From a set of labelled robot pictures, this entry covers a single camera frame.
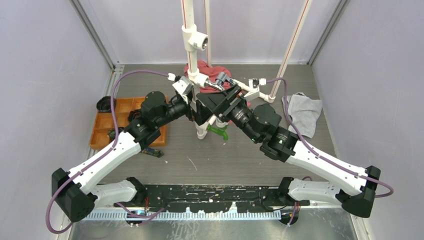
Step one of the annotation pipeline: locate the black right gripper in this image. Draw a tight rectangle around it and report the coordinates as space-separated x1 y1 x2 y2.
196 84 261 143

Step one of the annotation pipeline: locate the chrome water faucet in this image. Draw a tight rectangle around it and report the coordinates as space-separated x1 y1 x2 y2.
204 72 235 92

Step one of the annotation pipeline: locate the white PVC pipe frame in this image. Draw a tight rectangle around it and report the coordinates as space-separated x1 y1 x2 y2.
180 0 314 140

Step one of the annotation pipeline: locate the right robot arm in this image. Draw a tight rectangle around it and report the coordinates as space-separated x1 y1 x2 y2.
196 86 381 218

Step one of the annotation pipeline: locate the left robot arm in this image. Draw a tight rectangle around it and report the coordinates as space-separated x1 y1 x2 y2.
49 91 196 223

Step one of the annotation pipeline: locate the green plastic faucet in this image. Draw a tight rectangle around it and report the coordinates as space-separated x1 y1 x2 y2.
206 124 229 141

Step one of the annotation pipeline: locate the red cloth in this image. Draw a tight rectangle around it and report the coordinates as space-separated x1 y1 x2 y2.
184 59 231 93

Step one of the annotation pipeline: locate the rolled dark red tie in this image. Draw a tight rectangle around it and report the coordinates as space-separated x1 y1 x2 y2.
127 109 141 122

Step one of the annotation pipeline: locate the orange compartment tray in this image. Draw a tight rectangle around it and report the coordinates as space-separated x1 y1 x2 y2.
89 96 168 151

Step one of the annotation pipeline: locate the unrolled dark patterned necktie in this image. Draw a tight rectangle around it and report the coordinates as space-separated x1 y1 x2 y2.
107 128 164 158

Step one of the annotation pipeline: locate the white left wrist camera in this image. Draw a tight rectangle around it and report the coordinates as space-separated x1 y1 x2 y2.
167 73 194 104

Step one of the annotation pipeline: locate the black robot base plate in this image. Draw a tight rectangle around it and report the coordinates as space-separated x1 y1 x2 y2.
121 184 294 213

